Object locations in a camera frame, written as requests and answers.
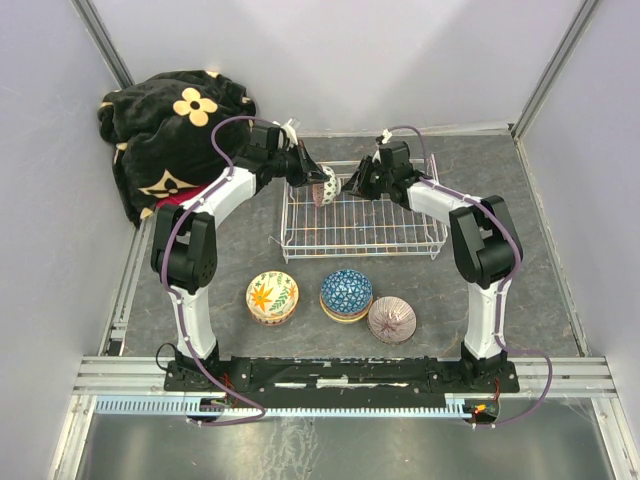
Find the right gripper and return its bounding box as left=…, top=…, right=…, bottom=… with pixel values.
left=340, top=155, right=392, bottom=201

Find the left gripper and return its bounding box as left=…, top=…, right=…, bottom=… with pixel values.
left=268, top=140, right=329, bottom=188

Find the red patterned bowl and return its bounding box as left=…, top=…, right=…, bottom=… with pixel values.
left=312, top=165, right=341, bottom=208

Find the white wire dish rack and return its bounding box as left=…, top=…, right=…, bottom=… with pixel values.
left=279, top=185, right=449, bottom=261

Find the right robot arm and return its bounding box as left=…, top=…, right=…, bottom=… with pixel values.
left=343, top=141, right=522, bottom=391

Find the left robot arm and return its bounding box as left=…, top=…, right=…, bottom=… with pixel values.
left=151, top=116, right=328, bottom=390

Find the blue triangle patterned bowl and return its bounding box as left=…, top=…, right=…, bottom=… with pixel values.
left=320, top=269, right=373, bottom=315

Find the red cloth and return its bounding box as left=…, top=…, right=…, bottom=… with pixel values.
left=156, top=185, right=206, bottom=210

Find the purple striped bowl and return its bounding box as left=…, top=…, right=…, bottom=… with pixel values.
left=367, top=296, right=417, bottom=345

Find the black floral fleece blanket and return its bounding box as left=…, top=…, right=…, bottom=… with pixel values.
left=97, top=70, right=257, bottom=225

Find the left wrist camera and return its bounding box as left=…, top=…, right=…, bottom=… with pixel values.
left=274, top=117, right=301, bottom=149

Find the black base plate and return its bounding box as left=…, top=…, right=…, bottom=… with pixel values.
left=161, top=357, right=520, bottom=410

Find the aluminium frame rail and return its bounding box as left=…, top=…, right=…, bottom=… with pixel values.
left=72, top=357, right=617, bottom=419

